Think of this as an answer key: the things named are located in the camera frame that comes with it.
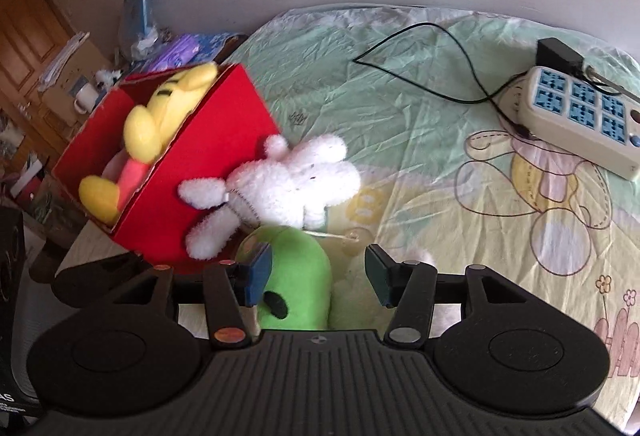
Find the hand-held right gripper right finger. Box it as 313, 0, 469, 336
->
364, 243, 540, 349

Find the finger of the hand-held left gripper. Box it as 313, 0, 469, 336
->
52, 252, 152, 310

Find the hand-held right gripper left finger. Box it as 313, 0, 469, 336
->
105, 243, 274, 351

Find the green plush toy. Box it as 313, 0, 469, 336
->
235, 226, 334, 331

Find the small white plush bear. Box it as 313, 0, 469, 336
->
178, 133, 362, 261

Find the red cardboard box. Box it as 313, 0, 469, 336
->
51, 62, 281, 267

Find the yellow tiger plush toy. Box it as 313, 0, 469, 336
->
79, 62, 220, 225

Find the white mug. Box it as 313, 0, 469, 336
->
73, 82, 100, 114

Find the cardboard carton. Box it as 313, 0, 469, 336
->
40, 38, 114, 152

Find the white power strip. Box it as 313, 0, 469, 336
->
516, 65, 640, 182

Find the white papers pile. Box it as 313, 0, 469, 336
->
37, 32, 91, 92

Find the blue patterned packet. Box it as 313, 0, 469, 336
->
192, 32, 247, 62

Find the purple packet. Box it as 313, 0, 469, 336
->
149, 34, 201, 72

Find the wooden door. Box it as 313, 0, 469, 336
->
0, 0, 77, 168

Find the blue plastic bag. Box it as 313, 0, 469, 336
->
118, 0, 161, 62

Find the black power adapter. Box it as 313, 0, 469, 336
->
536, 37, 586, 75

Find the thin black cable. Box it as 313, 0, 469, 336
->
352, 22, 534, 137

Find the grey power cable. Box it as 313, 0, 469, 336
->
581, 65, 640, 105

